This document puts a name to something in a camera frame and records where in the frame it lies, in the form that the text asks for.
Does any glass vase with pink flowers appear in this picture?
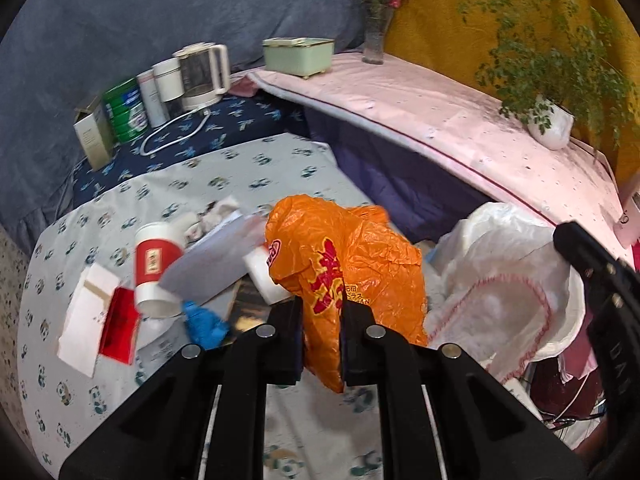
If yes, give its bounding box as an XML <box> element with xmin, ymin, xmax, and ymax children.
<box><xmin>345</xmin><ymin>0</ymin><xmax>409</xmax><ymax>66</ymax></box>

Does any navy printed cloth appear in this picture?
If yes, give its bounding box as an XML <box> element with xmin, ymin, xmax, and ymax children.
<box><xmin>72</xmin><ymin>85</ymin><xmax>312</xmax><ymax>209</ymax></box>

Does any purple cloth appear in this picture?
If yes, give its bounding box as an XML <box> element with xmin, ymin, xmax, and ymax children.
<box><xmin>304</xmin><ymin>107</ymin><xmax>482</xmax><ymax>244</ymax></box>

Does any white woven sack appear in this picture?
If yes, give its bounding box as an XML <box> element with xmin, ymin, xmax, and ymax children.
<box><xmin>425</xmin><ymin>201</ymin><xmax>587</xmax><ymax>386</ymax></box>

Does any red and white paper cup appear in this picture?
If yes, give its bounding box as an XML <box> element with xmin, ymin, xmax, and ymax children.
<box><xmin>133</xmin><ymin>221</ymin><xmax>187</xmax><ymax>320</ymax></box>

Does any white electric kettle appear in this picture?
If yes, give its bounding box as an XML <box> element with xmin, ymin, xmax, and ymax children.
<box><xmin>172</xmin><ymin>44</ymin><xmax>231</xmax><ymax>112</ymax></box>

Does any pale green tin box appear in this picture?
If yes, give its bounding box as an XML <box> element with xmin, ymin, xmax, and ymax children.
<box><xmin>262</xmin><ymin>37</ymin><xmax>336</xmax><ymax>79</ymax></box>

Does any small pink cloth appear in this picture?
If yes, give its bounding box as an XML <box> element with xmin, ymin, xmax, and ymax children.
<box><xmin>229</xmin><ymin>75</ymin><xmax>262</xmax><ymax>99</ymax></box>

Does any white bottle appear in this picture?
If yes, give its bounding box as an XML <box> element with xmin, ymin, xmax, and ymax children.
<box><xmin>137</xmin><ymin>70</ymin><xmax>168</xmax><ymax>129</ymax></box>

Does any dark red cloth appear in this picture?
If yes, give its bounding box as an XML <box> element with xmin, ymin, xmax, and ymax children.
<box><xmin>530</xmin><ymin>357</ymin><xmax>603</xmax><ymax>408</ymax></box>

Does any blue-grey backdrop cloth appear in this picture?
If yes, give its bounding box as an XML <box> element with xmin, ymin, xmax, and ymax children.
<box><xmin>0</xmin><ymin>0</ymin><xmax>404</xmax><ymax>241</ymax></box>

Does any green plant in white pot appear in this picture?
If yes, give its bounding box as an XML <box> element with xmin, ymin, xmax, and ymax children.
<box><xmin>459</xmin><ymin>0</ymin><xmax>637</xmax><ymax>152</ymax></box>

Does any white box with red lid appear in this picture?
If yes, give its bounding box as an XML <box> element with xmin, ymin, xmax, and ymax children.
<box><xmin>56</xmin><ymin>263</ymin><xmax>142</xmax><ymax>378</ymax></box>

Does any beige carton box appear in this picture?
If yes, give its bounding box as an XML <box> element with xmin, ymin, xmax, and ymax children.
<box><xmin>73</xmin><ymin>95</ymin><xmax>117</xmax><ymax>171</ymax></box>

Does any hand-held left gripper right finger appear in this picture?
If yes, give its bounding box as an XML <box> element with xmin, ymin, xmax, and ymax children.
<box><xmin>340</xmin><ymin>302</ymin><xmax>589</xmax><ymax>480</ymax></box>

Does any white canister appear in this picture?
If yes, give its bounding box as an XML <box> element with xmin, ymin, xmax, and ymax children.
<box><xmin>152</xmin><ymin>58</ymin><xmax>186</xmax><ymax>121</ymax></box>

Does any orange plastic bag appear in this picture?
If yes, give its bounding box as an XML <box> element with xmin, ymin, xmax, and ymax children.
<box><xmin>264</xmin><ymin>194</ymin><xmax>430</xmax><ymax>395</ymax></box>

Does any pink cup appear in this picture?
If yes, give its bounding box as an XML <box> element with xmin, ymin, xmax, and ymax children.
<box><xmin>613</xmin><ymin>179</ymin><xmax>640</xmax><ymax>249</ymax></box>

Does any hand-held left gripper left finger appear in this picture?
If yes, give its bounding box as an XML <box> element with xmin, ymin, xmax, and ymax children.
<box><xmin>59</xmin><ymin>296</ymin><xmax>305</xmax><ymax>480</ymax></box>

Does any crumpled black-and-white printed paper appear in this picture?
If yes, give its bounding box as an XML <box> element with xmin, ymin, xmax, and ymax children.
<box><xmin>186</xmin><ymin>196</ymin><xmax>244</xmax><ymax>252</ymax></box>

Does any white kettle cable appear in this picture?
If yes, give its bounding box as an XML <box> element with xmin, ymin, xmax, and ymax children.
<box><xmin>141</xmin><ymin>107</ymin><xmax>212</xmax><ymax>157</ymax></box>

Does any plain white paper sheet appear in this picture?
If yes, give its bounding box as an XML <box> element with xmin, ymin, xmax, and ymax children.
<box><xmin>159</xmin><ymin>215</ymin><xmax>273</xmax><ymax>307</ymax></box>

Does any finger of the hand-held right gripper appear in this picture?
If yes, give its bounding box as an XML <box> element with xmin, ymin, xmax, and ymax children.
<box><xmin>553</xmin><ymin>221</ymin><xmax>640</xmax><ymax>288</ymax></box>

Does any pink tablecloth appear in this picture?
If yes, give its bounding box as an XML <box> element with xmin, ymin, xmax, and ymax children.
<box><xmin>247</xmin><ymin>52</ymin><xmax>637</xmax><ymax>267</ymax></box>

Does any green tin can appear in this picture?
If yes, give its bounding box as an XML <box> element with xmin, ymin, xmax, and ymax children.
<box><xmin>102</xmin><ymin>77</ymin><xmax>150</xmax><ymax>144</ymax></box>

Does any small white box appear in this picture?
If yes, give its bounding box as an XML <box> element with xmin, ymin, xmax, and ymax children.
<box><xmin>243</xmin><ymin>244</ymin><xmax>292</xmax><ymax>306</ymax></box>

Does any panda print sheet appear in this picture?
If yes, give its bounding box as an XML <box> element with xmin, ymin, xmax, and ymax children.
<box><xmin>17</xmin><ymin>132</ymin><xmax>397</xmax><ymax>480</ymax></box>

